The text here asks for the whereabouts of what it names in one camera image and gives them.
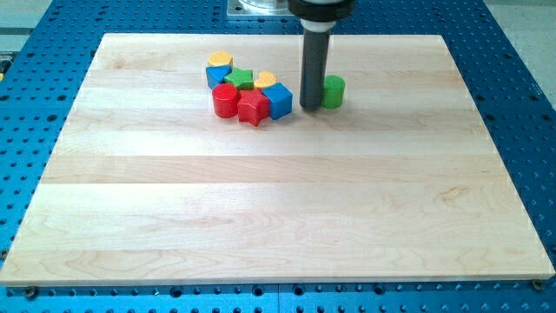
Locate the black robot arm flange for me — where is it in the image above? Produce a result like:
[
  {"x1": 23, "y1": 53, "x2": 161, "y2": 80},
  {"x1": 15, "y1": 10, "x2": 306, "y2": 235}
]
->
[{"x1": 287, "y1": 0, "x2": 355, "y2": 33}]

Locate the red star block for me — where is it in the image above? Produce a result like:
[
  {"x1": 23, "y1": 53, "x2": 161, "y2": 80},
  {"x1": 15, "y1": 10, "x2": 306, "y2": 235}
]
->
[{"x1": 237, "y1": 90, "x2": 270, "y2": 126}]

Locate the yellow heart block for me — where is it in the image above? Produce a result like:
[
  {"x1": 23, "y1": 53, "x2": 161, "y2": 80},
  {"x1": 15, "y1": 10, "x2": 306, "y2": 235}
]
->
[{"x1": 254, "y1": 70, "x2": 278, "y2": 90}]

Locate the green star block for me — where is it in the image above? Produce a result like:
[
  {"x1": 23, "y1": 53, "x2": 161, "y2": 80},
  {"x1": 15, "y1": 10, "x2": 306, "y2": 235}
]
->
[{"x1": 224, "y1": 67, "x2": 254, "y2": 90}]

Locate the blue cube block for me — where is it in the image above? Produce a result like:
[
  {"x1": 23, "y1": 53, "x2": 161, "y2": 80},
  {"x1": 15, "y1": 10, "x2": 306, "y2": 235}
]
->
[{"x1": 262, "y1": 83, "x2": 293, "y2": 120}]

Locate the red cylinder block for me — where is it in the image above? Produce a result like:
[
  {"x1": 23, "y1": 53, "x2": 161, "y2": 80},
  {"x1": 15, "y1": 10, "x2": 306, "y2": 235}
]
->
[{"x1": 212, "y1": 83, "x2": 239, "y2": 118}]

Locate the green cylinder block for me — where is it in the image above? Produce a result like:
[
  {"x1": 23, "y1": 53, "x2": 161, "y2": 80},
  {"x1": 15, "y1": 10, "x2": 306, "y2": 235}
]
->
[{"x1": 321, "y1": 75, "x2": 346, "y2": 110}]

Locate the blue triangle block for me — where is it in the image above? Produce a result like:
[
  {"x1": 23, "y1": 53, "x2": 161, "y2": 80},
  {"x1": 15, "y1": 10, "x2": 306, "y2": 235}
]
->
[{"x1": 205, "y1": 65, "x2": 232, "y2": 89}]

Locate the yellow hexagon block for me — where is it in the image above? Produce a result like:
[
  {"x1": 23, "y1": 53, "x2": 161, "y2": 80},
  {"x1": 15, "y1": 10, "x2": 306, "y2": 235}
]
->
[{"x1": 207, "y1": 50, "x2": 234, "y2": 67}]

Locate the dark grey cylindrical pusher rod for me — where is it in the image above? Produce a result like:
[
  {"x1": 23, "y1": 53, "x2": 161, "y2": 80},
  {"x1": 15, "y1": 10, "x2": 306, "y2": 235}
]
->
[{"x1": 300, "y1": 30, "x2": 330, "y2": 111}]

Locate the light wooden board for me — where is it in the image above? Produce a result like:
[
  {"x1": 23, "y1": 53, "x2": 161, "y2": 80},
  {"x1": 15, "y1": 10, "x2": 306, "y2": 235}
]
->
[{"x1": 1, "y1": 33, "x2": 554, "y2": 287}]

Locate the blue perforated metal table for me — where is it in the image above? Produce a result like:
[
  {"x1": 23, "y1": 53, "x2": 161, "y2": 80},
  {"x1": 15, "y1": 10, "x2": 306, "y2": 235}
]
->
[{"x1": 1, "y1": 1, "x2": 555, "y2": 312}]

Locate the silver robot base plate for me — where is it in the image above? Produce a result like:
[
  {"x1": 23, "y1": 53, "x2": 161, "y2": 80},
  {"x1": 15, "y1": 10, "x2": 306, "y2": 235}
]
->
[{"x1": 227, "y1": 0, "x2": 291, "y2": 17}]

